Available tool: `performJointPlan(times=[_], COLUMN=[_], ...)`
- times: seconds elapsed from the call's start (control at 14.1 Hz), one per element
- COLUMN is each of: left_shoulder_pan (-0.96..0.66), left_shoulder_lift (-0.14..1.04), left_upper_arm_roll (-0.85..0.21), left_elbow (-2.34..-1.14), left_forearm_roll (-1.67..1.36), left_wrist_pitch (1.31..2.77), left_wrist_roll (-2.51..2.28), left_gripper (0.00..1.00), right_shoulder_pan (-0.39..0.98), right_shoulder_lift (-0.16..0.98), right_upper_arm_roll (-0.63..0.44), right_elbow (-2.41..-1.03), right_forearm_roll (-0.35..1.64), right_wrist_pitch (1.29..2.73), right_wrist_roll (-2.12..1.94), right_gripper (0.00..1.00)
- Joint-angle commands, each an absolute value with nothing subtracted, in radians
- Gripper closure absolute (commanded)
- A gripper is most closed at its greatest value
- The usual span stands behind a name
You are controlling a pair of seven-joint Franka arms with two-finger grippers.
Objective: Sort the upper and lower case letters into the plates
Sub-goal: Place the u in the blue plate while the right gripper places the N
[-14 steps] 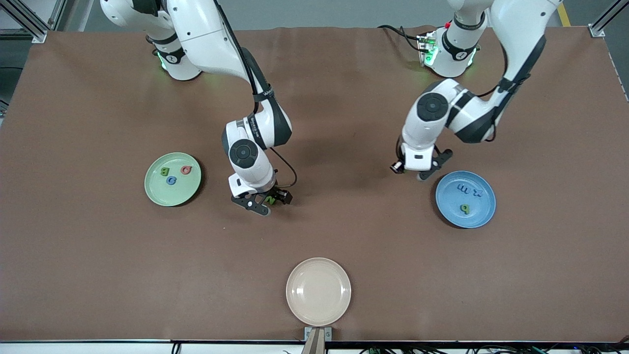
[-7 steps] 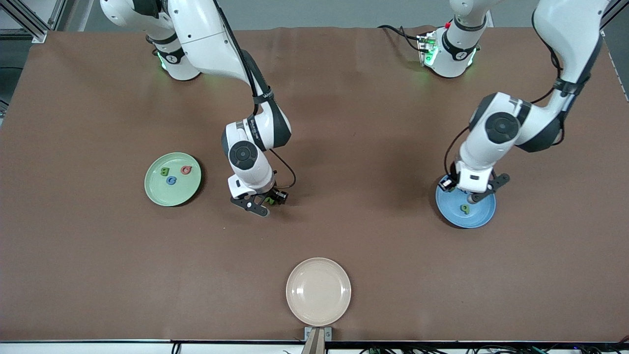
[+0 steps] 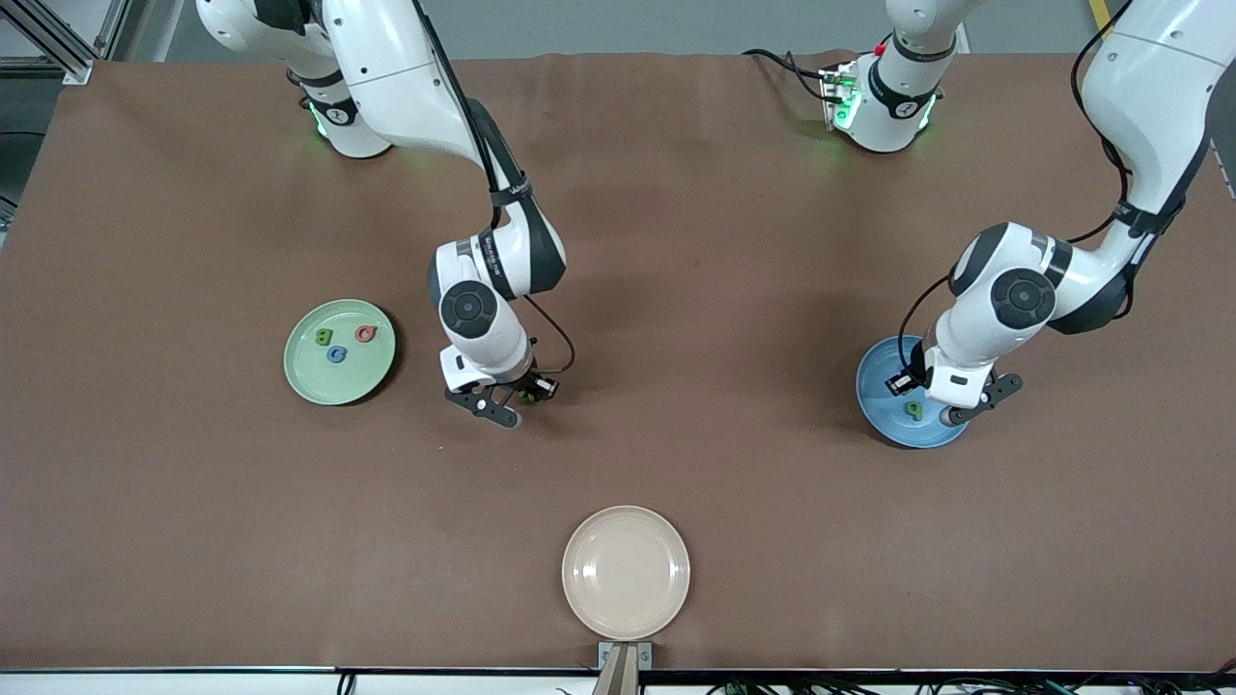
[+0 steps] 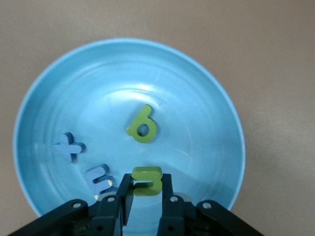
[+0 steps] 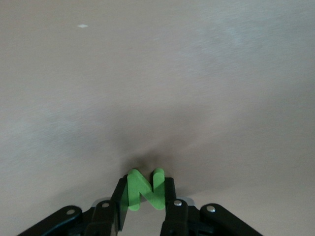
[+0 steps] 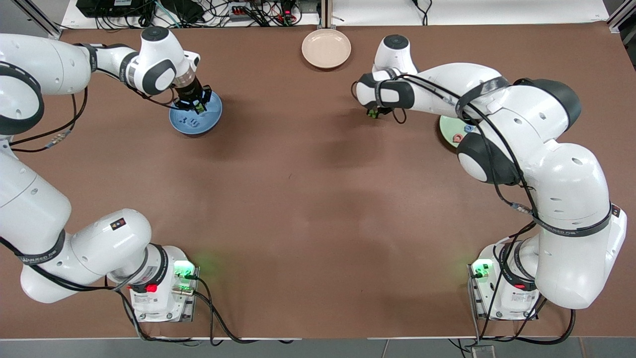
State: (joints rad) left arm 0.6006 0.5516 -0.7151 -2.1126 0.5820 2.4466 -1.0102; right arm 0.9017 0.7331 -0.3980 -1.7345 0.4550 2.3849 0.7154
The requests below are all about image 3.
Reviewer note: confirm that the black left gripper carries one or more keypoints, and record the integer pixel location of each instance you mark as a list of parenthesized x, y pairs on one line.
[(912, 375)]

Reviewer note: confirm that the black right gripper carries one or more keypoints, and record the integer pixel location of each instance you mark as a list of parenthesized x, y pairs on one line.
[(524, 382)]

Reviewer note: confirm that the green foam letter q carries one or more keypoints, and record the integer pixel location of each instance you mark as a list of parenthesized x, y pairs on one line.
[(912, 408)]

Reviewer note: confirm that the red foam letter Q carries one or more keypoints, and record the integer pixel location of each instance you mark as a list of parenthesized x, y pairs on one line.
[(359, 334)]

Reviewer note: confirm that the blue foam letter G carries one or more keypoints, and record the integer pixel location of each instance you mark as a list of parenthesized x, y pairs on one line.
[(330, 354)]

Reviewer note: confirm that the green foam letter B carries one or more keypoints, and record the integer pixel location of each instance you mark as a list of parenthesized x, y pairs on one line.
[(323, 337)]

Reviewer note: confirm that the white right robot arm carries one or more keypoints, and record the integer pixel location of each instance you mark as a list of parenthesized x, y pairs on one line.
[(483, 319)]

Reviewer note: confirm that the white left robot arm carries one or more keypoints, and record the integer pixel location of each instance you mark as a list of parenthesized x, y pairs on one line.
[(1014, 299)]

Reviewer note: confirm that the blue plate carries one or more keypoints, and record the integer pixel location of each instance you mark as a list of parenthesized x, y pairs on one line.
[(884, 415)]

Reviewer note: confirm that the brown table cover sheet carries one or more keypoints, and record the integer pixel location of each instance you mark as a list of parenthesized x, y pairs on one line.
[(618, 454)]

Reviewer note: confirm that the beige plate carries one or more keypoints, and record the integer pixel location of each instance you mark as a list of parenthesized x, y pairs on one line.
[(626, 574)]

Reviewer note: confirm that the light green plate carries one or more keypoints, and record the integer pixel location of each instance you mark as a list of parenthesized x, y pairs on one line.
[(319, 381)]

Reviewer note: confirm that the black table edge strip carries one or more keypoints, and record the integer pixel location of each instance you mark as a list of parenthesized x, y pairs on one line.
[(869, 672)]

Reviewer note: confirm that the grey metal mounting bracket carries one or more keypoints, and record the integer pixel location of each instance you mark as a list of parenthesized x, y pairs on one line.
[(604, 656)]

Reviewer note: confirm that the beige camera mount post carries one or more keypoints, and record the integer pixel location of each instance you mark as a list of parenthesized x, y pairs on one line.
[(618, 678)]

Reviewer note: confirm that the silver base connector bracket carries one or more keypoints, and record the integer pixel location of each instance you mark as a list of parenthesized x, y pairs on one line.
[(832, 92)]

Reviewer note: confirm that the aluminium frame profile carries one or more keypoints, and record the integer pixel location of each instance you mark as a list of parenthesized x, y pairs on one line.
[(77, 72)]

